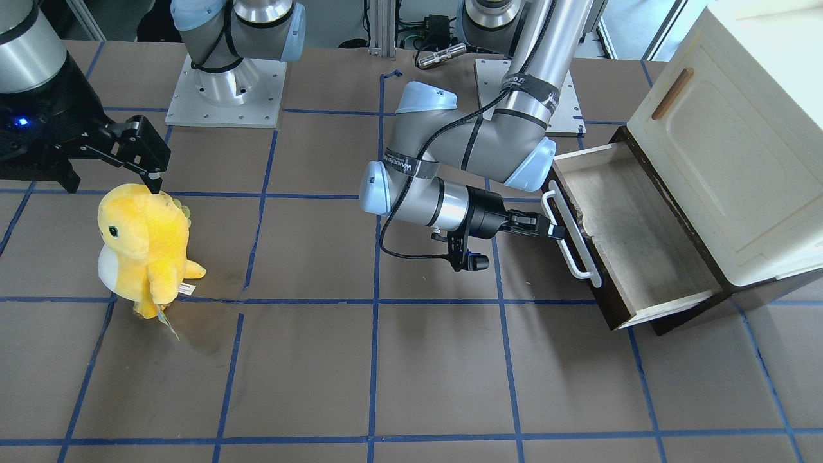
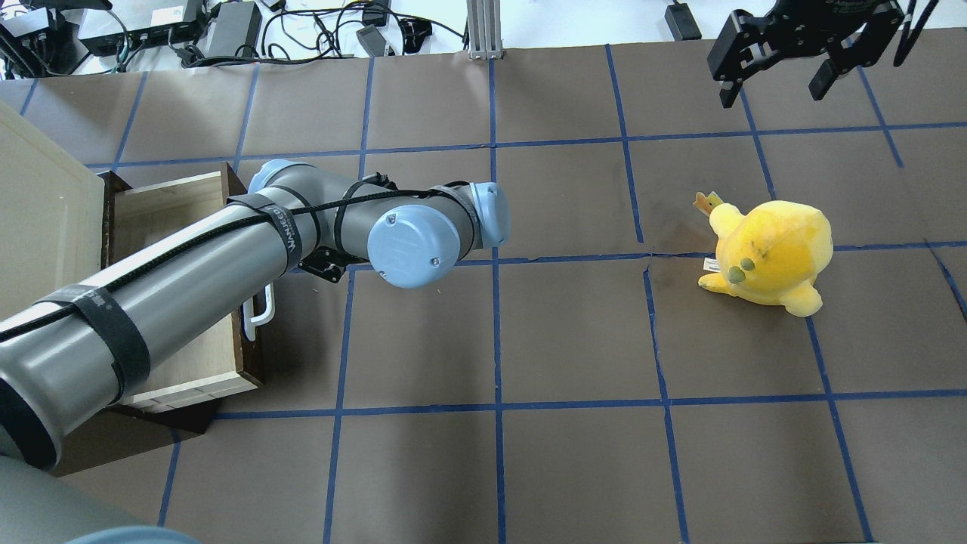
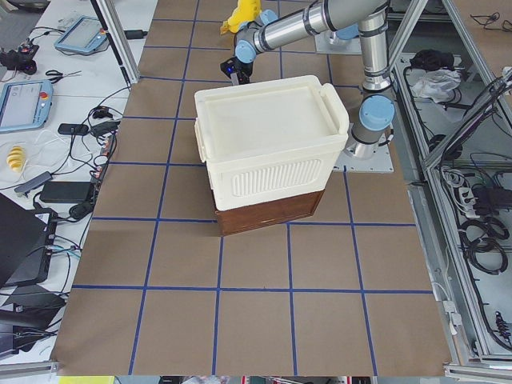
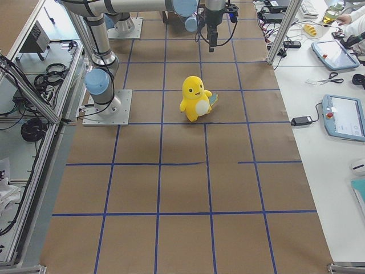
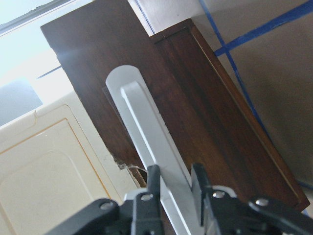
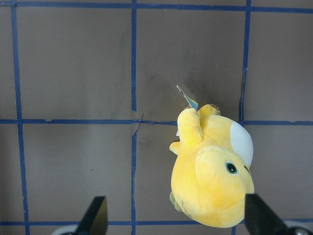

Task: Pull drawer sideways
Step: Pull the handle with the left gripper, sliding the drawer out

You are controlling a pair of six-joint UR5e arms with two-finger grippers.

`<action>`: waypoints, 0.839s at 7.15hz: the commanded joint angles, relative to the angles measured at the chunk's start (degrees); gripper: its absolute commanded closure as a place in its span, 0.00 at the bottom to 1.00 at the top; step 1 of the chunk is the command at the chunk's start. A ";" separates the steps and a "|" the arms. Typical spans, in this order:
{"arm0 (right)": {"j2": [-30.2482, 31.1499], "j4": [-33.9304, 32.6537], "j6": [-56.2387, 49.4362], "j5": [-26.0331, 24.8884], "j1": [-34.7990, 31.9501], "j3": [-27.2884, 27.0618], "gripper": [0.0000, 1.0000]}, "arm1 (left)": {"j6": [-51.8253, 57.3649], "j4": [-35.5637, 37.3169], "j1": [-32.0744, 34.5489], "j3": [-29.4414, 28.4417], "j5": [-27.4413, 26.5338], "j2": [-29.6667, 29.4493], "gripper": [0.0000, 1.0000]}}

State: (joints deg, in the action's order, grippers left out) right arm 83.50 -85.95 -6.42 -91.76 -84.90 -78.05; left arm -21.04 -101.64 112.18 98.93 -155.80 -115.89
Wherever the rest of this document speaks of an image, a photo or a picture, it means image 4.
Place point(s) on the grey metal box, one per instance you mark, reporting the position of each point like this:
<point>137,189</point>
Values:
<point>36,42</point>

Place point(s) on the lower teach pendant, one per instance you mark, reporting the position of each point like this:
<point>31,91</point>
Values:
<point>343,117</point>

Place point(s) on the black handled scissors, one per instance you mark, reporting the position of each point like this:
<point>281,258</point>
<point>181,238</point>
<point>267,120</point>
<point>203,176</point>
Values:
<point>331,78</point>

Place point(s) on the person hand at desk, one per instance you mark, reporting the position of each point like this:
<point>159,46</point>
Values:
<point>344,19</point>

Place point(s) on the aluminium frame post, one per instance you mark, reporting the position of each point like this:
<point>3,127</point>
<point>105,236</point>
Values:
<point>290,14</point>

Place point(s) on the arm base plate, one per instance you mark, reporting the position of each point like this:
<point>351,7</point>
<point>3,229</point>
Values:
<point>117,113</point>
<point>127,29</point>

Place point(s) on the teach pendant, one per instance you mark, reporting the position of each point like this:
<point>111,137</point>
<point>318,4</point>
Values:
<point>334,56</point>
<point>343,117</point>

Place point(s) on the upper teach pendant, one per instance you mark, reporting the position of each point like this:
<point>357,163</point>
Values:
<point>334,56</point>

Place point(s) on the yellow toy on desk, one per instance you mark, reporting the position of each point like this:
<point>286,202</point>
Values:
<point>310,30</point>

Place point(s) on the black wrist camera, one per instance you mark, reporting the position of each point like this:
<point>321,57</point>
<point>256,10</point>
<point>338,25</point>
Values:
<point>232,11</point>

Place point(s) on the white sleeved forearm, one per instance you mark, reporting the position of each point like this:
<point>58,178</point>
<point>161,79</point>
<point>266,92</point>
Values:
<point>356,27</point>

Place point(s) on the yellow plush dinosaur toy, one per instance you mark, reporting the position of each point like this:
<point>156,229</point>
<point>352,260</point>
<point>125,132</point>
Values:
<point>196,100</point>

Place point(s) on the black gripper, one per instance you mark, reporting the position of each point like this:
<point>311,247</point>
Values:
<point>212,18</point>

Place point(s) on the black power brick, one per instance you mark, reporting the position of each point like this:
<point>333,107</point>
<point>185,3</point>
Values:
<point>301,121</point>

